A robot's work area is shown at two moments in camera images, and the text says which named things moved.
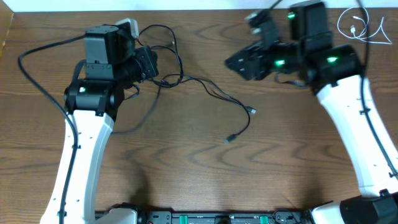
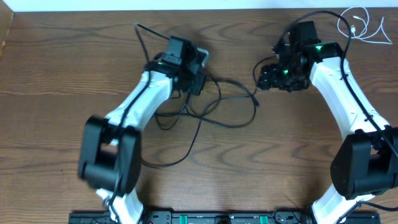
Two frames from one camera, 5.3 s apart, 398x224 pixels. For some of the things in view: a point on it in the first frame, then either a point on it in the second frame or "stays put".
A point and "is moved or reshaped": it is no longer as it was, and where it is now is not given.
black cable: x=163 y=79 → x=212 y=121
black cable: x=162 y=85 is moved or reshaped
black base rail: x=225 y=217 stays put
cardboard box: x=6 y=17 stays put
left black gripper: x=147 y=62 → x=197 y=82
